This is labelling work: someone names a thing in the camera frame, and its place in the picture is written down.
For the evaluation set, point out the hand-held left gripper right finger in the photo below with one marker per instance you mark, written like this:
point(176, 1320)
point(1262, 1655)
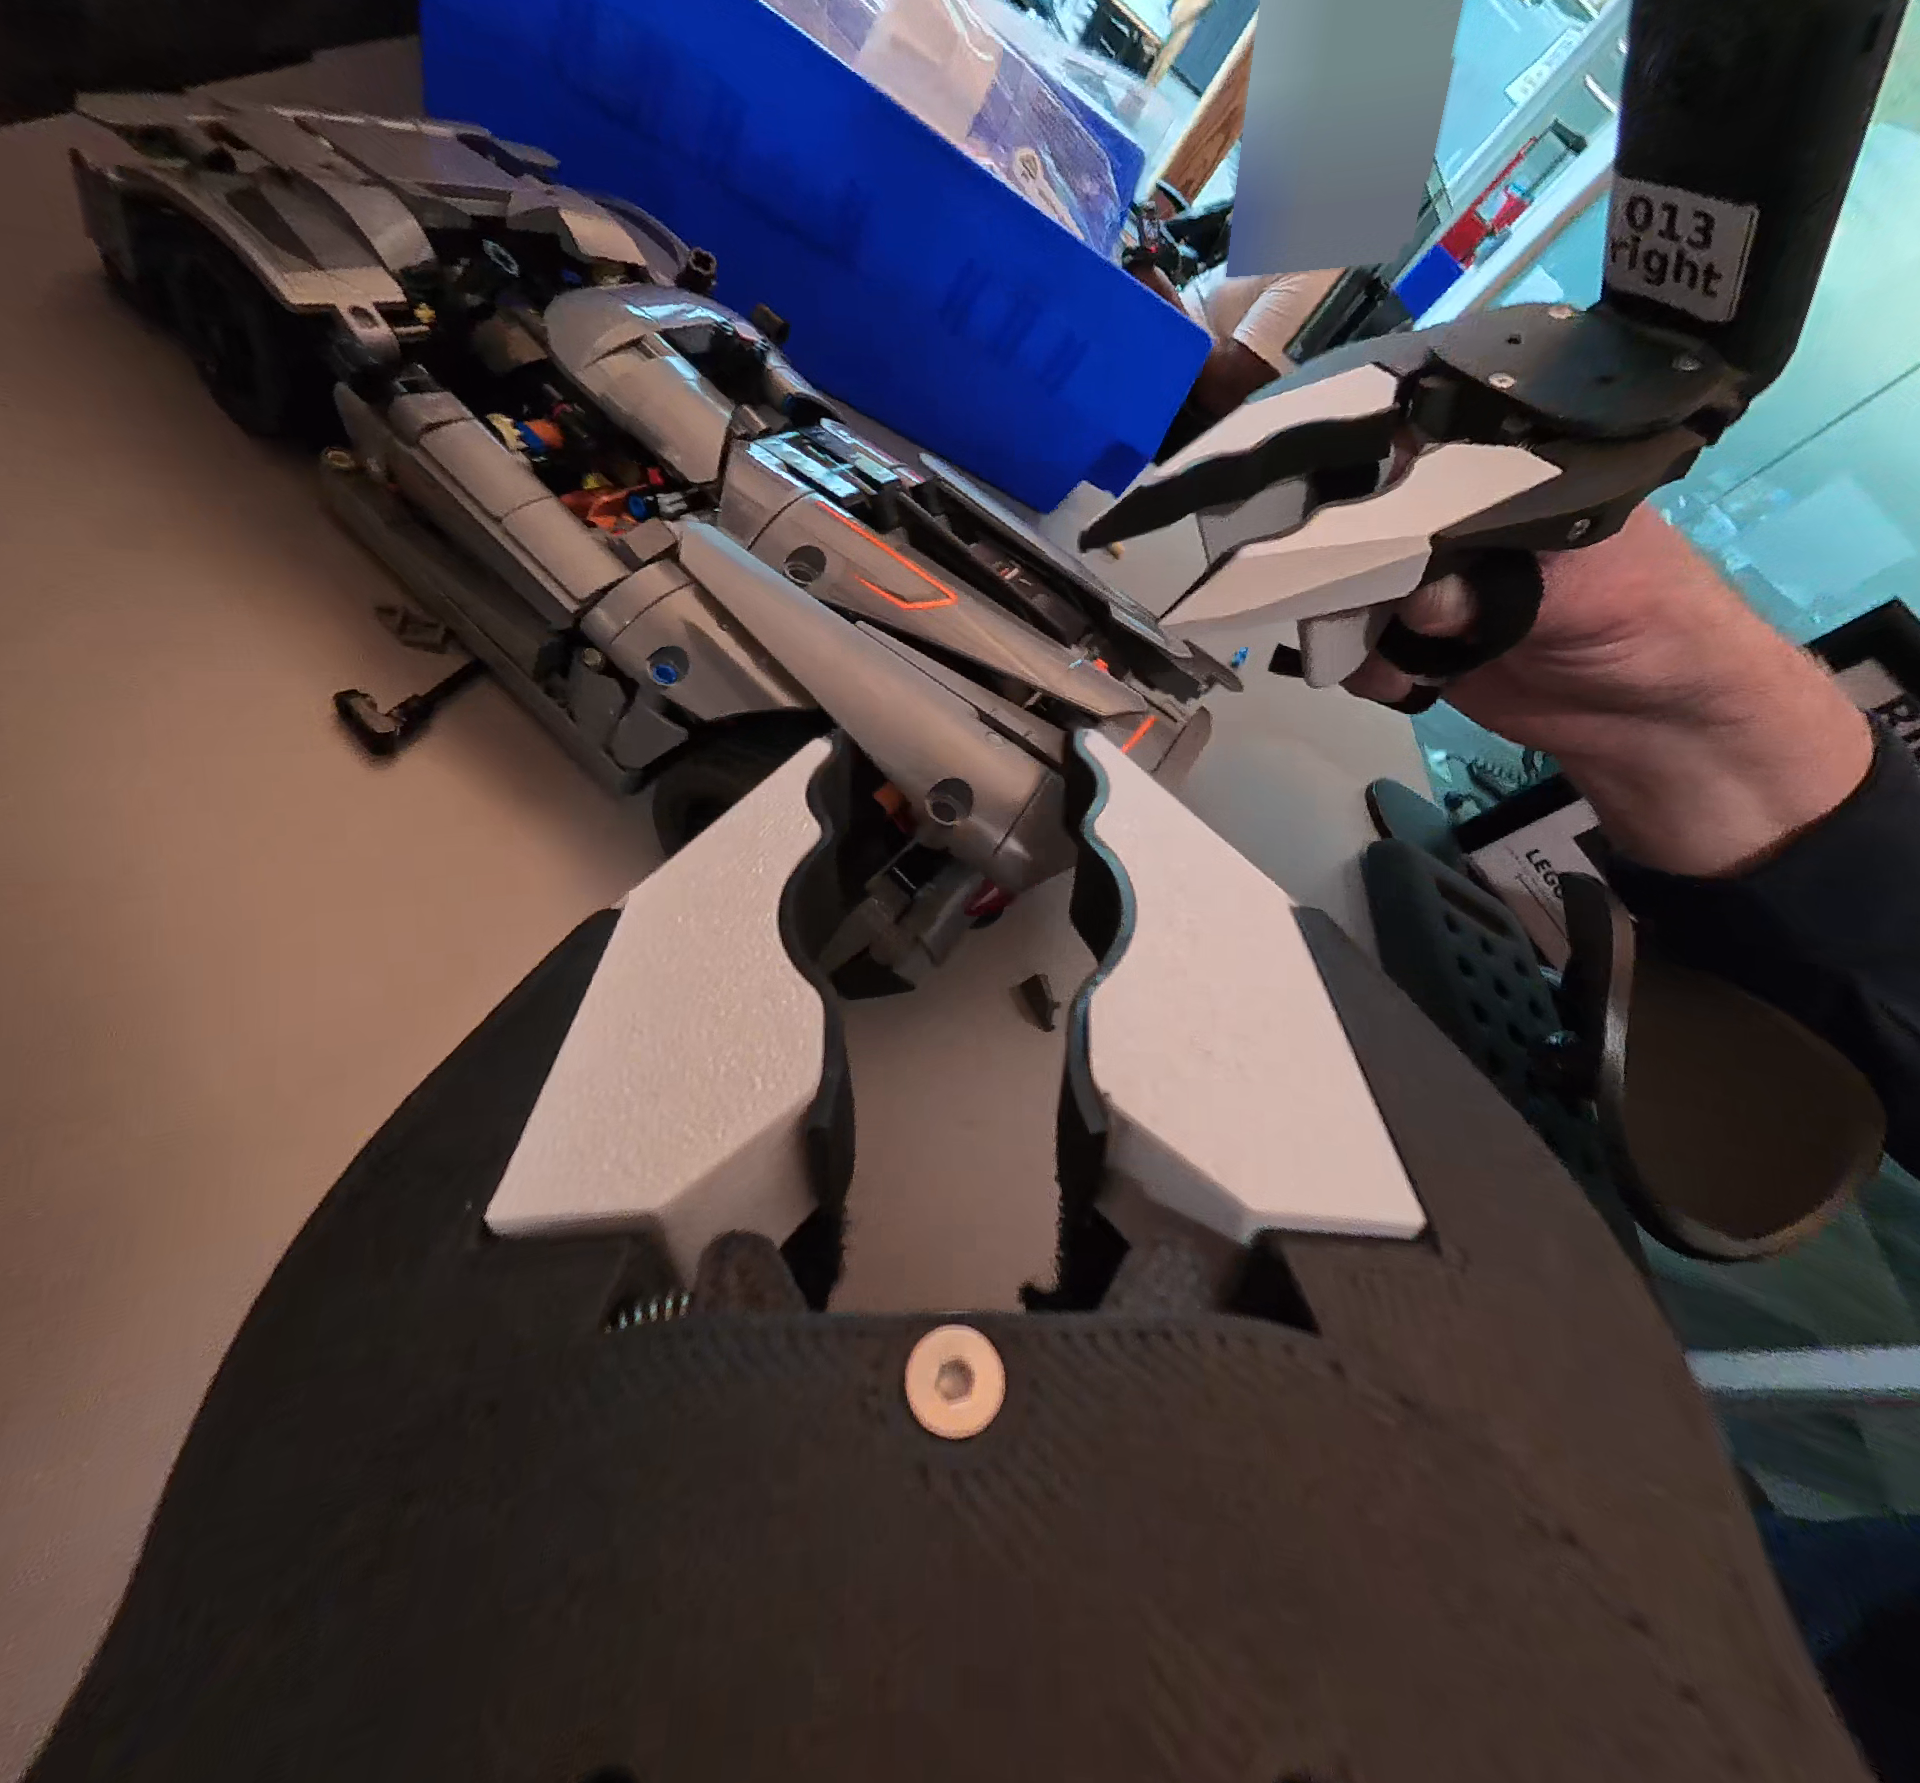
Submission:
point(1246, 1048)

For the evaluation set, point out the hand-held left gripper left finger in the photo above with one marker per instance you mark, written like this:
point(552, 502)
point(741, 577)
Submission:
point(676, 1048)

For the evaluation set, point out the small grey brick piece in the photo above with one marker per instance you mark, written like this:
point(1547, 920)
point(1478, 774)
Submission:
point(413, 622)

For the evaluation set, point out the grey toy brick car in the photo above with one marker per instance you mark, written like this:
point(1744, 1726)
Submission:
point(481, 463)

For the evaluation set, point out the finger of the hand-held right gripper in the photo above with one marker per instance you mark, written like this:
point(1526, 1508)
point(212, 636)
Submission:
point(1441, 502)
point(1291, 417)

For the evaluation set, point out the person's right hand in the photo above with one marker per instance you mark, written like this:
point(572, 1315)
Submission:
point(1666, 703)

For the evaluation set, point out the blue plastic bin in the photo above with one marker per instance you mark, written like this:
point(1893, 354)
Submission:
point(720, 164)

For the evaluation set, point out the small black brick piece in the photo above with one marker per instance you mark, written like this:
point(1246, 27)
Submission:
point(1038, 997)

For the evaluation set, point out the black axle piece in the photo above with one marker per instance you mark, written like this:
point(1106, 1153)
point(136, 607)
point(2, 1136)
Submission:
point(375, 718)

